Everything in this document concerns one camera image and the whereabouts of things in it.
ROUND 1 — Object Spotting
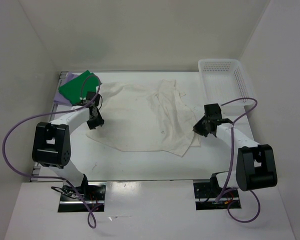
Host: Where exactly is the green t-shirt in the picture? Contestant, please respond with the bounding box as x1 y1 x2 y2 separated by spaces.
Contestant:
59 70 101 105

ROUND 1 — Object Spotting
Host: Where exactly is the purple t-shirt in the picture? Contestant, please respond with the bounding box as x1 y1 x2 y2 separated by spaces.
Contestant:
53 71 78 106

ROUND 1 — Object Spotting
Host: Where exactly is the white t-shirt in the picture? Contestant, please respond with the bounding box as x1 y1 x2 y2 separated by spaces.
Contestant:
86 79 201 157

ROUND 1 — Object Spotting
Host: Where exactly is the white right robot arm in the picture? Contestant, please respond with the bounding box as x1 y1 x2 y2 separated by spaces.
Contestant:
87 102 277 191

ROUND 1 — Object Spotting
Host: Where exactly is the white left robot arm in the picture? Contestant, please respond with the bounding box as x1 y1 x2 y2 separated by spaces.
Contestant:
32 91 104 200

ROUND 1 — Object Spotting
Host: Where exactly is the white plastic basket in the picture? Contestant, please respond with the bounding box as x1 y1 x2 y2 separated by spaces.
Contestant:
198 58 256 106

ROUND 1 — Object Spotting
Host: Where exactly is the aluminium table edge rail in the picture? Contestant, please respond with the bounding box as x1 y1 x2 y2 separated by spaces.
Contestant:
30 71 68 182

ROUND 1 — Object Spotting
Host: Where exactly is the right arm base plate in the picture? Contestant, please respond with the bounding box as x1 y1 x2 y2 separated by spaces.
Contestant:
193 178 241 211

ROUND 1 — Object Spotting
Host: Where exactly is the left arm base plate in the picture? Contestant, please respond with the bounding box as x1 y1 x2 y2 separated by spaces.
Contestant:
51 181 106 213

